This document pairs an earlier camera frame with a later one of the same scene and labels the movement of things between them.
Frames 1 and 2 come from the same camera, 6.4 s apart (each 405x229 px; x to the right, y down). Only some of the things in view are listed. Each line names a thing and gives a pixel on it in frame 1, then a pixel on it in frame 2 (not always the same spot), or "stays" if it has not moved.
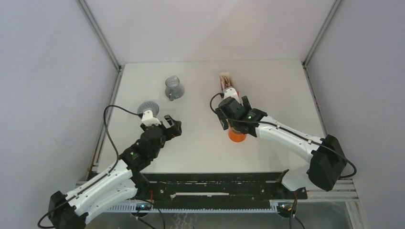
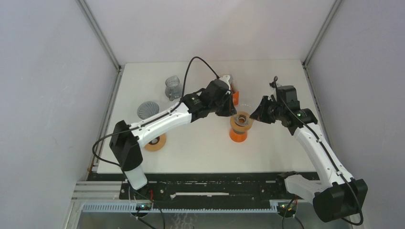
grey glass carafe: [174, 90] stays
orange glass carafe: [236, 136] stays
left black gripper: [173, 130] to [230, 109]
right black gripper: [247, 103] to [259, 113]
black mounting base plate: [221, 186] stays
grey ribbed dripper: [149, 105] stays
